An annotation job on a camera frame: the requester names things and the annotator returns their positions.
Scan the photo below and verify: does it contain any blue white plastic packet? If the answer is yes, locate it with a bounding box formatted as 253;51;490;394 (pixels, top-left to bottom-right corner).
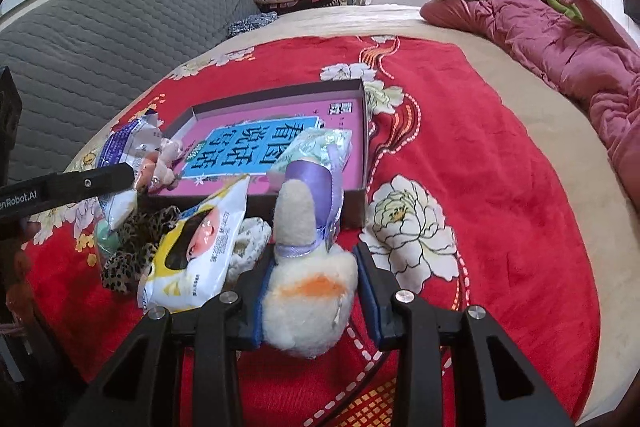
96;109;162;231

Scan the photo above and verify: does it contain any leopard print scarf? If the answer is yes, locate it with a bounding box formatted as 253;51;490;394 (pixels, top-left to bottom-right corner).
101;206;180;294

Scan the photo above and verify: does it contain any pink plush toy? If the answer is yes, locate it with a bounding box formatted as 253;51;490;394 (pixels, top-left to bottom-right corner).
134;138;183;193

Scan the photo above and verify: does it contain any yellow white wet wipes pack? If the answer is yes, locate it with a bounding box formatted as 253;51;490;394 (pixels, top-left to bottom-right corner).
138;176;250;312

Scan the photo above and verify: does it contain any white floral cloth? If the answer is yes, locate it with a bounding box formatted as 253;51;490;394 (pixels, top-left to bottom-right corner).
226;218;271;288

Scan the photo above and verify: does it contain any cream plush duck purple bow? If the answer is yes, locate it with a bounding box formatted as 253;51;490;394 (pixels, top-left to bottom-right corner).
262;158;358;359

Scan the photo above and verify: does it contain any light green tissue pack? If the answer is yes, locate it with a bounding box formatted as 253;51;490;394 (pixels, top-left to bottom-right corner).
267;128;352;184

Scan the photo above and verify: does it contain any green pad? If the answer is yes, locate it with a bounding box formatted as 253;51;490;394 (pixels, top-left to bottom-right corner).
93;219;120;262

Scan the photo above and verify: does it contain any grey quilted headboard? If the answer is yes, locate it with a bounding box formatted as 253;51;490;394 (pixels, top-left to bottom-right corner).
1;0;257;183

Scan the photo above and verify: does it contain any red floral blanket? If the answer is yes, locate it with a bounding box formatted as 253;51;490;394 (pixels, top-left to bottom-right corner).
27;35;600;426

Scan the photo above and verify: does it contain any dark shallow cardboard box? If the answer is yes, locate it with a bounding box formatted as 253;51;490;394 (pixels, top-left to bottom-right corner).
139;79;369;229

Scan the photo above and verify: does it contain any blue patterned cloth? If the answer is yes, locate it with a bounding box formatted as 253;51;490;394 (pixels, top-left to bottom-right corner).
227;12;279;38

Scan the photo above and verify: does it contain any pink crumpled quilt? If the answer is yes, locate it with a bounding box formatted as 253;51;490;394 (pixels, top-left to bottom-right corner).
420;0;639;204

